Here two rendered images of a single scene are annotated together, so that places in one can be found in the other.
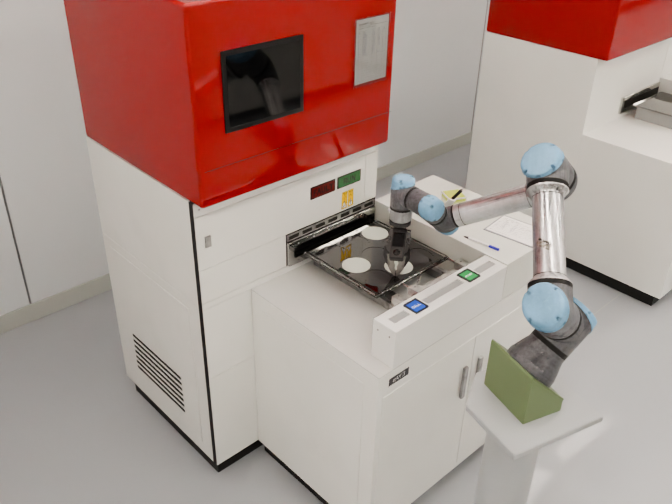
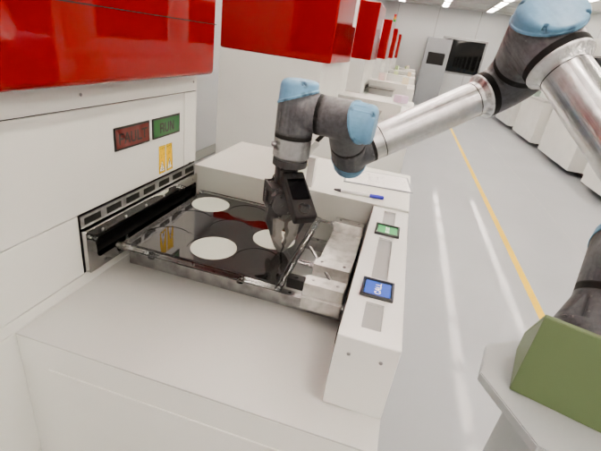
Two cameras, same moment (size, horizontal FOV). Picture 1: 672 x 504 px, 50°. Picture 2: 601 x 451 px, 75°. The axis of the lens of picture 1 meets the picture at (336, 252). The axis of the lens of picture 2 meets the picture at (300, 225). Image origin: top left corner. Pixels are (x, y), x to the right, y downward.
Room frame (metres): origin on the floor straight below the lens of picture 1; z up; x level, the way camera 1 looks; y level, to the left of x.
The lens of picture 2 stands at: (1.39, 0.20, 1.33)
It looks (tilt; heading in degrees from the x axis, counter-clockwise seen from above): 25 degrees down; 325
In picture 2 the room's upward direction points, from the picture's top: 8 degrees clockwise
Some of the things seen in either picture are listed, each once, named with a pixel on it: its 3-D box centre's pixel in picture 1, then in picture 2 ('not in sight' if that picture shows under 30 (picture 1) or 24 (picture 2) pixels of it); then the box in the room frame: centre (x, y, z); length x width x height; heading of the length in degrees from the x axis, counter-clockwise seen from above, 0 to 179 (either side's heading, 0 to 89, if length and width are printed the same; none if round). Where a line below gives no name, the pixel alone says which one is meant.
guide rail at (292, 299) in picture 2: (363, 288); (232, 282); (2.06, -0.10, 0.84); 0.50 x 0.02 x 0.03; 44
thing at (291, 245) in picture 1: (332, 234); (150, 213); (2.33, 0.01, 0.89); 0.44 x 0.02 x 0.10; 134
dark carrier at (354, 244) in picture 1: (375, 254); (231, 229); (2.19, -0.14, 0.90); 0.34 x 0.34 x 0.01; 44
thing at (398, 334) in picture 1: (441, 308); (376, 284); (1.88, -0.35, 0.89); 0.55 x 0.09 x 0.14; 134
